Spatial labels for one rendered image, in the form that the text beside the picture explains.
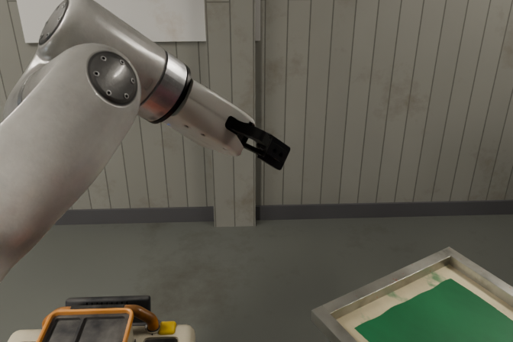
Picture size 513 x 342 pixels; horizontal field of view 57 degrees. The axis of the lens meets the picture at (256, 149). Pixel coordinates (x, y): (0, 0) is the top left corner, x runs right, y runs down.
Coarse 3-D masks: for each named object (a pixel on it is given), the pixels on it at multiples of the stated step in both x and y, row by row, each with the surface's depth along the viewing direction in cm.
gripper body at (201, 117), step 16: (192, 80) 50; (192, 96) 49; (208, 96) 50; (176, 112) 49; (192, 112) 49; (208, 112) 50; (224, 112) 51; (240, 112) 53; (176, 128) 55; (192, 128) 50; (208, 128) 50; (224, 128) 51; (208, 144) 55; (224, 144) 52; (240, 144) 53
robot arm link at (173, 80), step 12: (168, 60) 48; (168, 72) 48; (180, 72) 49; (168, 84) 48; (180, 84) 49; (156, 96) 47; (168, 96) 48; (144, 108) 48; (156, 108) 48; (168, 108) 49
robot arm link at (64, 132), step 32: (64, 64) 35; (96, 64) 36; (128, 64) 38; (32, 96) 32; (64, 96) 33; (96, 96) 35; (128, 96) 37; (0, 128) 31; (32, 128) 32; (64, 128) 33; (96, 128) 34; (128, 128) 38; (0, 160) 31; (32, 160) 31; (64, 160) 32; (96, 160) 34; (0, 192) 31; (32, 192) 32; (64, 192) 33; (0, 224) 31; (32, 224) 32; (0, 256) 32
